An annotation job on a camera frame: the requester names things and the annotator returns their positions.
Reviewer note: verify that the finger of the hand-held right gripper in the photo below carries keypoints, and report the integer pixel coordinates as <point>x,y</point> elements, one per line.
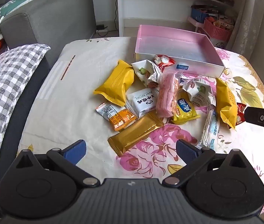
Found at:
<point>255,116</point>

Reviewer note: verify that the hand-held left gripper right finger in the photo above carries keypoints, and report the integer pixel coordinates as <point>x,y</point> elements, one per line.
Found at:
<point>185,150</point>

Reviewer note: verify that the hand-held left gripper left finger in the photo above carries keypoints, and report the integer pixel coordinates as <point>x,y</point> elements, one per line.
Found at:
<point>76,150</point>

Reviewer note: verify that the red candy packet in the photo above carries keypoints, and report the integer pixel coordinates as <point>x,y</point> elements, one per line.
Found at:
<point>240,115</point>
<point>163,61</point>

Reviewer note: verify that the large yellow snack packet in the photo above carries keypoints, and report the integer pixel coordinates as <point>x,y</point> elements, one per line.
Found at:
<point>226,102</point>
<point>118,81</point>

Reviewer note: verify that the long white and blue packet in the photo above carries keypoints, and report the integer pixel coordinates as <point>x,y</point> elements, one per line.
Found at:
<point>212,130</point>

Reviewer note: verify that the small yellow blue-label packet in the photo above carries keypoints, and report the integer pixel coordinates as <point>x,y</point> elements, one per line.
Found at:
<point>183,110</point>

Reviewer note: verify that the gold bar packet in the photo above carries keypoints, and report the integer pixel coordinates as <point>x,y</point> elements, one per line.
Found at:
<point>134,133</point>

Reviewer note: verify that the orange biscuit packet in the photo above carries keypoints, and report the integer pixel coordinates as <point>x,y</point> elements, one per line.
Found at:
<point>120,119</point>

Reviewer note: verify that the pink wafer packet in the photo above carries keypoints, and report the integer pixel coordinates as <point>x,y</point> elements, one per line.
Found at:
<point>165,95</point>

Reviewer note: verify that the white nut packet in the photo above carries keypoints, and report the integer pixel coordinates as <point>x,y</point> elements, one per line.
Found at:
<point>198,92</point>
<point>143,71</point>

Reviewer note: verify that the white packet with black print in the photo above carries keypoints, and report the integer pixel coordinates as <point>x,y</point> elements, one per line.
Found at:
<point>141,101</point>

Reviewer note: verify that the pink cardboard box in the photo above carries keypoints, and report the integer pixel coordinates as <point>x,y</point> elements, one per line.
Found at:
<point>169,44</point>

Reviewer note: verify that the floral sheet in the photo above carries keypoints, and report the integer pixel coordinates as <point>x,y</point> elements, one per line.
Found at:
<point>80,79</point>

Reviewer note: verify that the white printed storage box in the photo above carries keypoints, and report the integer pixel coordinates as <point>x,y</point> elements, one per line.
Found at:
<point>220,43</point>

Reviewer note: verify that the checkered grey pillow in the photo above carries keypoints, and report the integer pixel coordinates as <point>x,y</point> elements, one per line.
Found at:
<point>6,93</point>

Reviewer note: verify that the large pink plastic basket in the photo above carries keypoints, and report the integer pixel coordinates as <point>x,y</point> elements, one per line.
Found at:
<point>217,30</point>

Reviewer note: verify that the lace curtain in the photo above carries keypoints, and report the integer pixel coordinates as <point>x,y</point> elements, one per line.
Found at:
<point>248,16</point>

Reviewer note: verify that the pink low stand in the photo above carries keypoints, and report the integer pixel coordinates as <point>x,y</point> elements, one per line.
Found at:
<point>193,21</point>

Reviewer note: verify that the blue storage box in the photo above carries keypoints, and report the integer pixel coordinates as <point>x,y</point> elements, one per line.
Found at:
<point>199,14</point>

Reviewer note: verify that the power strip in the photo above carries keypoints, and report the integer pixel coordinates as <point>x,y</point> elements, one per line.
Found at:
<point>101,28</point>

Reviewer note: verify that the grey sofa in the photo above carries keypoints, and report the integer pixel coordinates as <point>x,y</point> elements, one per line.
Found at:
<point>52,23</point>

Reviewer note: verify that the white bookshelf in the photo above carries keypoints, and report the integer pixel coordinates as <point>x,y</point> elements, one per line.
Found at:
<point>155,7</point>

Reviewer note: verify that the teal patterned cushion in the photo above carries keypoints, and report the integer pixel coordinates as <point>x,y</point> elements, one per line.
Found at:
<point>17,4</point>

